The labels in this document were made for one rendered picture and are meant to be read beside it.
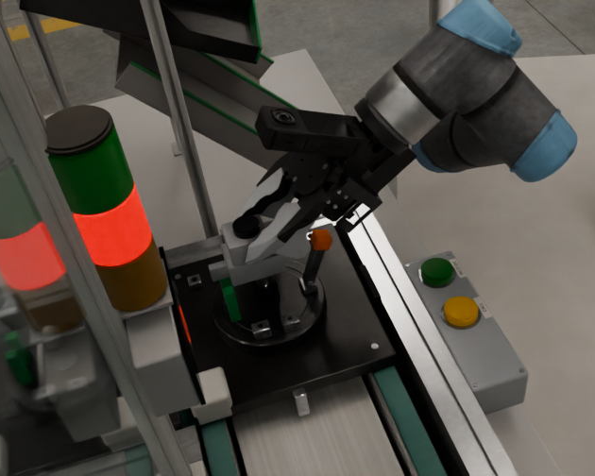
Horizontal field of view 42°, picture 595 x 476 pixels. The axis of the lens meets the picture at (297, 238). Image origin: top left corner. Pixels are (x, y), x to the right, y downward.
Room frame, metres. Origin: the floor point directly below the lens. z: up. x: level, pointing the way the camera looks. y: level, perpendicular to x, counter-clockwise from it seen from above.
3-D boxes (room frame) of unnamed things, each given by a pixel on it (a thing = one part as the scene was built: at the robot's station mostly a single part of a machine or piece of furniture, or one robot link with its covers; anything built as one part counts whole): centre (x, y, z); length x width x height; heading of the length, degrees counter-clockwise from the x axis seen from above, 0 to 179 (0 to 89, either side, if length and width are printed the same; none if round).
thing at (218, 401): (0.51, 0.13, 0.97); 0.05 x 0.05 x 0.04; 10
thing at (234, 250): (0.62, 0.06, 1.09); 0.08 x 0.04 x 0.07; 100
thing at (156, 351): (0.42, 0.13, 1.29); 0.12 x 0.05 x 0.25; 10
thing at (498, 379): (0.58, -0.18, 0.93); 0.21 x 0.07 x 0.06; 10
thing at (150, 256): (0.42, 0.13, 1.28); 0.05 x 0.05 x 0.05
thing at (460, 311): (0.58, -0.18, 0.96); 0.04 x 0.04 x 0.02
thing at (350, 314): (0.63, 0.05, 0.96); 0.24 x 0.24 x 0.02; 10
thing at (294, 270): (0.63, 0.05, 0.98); 0.14 x 0.14 x 0.02
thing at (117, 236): (0.42, 0.13, 1.33); 0.05 x 0.05 x 0.05
